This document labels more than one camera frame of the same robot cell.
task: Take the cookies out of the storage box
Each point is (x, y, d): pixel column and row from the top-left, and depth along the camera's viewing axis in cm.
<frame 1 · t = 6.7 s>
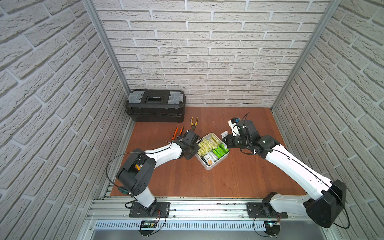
left hand: (200, 147, 91), fingers closed
right hand: (225, 139, 78), fingers closed
black toolbox: (162, 105, 99), point 17 cm above the table
orange handled groove pliers: (182, 129, 106), point 2 cm above the table
grey storage box: (218, 161, 89), point 4 cm above the table
green cookie packet: (225, 150, 94), point 4 cm above the table
green cookie packet 2: (220, 151, 93), point 4 cm above the table
green cookie packet 3: (217, 154, 91), point 4 cm above the table
white cookie packet: (210, 158, 89), point 5 cm above the table
pale yellow cookie packet: (215, 140, 98), point 4 cm above the table
pale yellow cookie packet 2: (210, 143, 96), point 4 cm above the table
pale yellow cookie packet 3: (204, 148, 94), point 4 cm above the table

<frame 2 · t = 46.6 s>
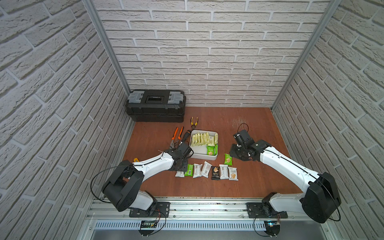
left hand: (183, 164, 88), fingers open
right hand: (233, 152, 84), fingers open
grey storage box: (200, 152, 97), on the table
green cookie packet: (210, 150, 96), on the table
green cookie packet 2: (228, 159, 91), point 2 cm above the table
green cookie packet 3: (190, 170, 87), on the table
white cookie packet: (197, 172, 87), on the table
pale yellow cookie packet: (216, 138, 99), point 4 cm above the table
pale yellow cookie packet 4: (202, 139, 99), point 4 cm above the table
white cookie packet 2: (179, 174, 86), on the table
white cookie packet 3: (206, 169, 89), on the table
black cookie packet: (216, 173, 87), on the table
white cookie packet 4: (223, 171, 87), point 2 cm above the table
white cookie packet 5: (233, 173, 87), on the table
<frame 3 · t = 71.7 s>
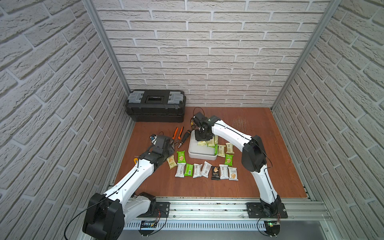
left hand: (172, 145, 85), fingers open
right hand: (201, 138, 93), fingers open
green cookie packet: (181, 156, 94), on the table
pale yellow cookie packet: (221, 150, 96), on the table
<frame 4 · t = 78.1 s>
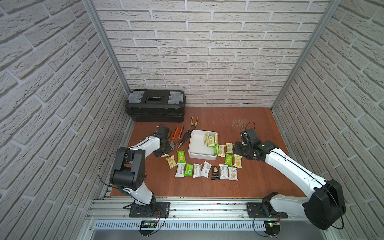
left hand: (166, 148, 94), fingers open
right hand: (237, 149, 84), fingers open
pale yellow cookie packet 5: (237, 161, 91), point 2 cm above the table
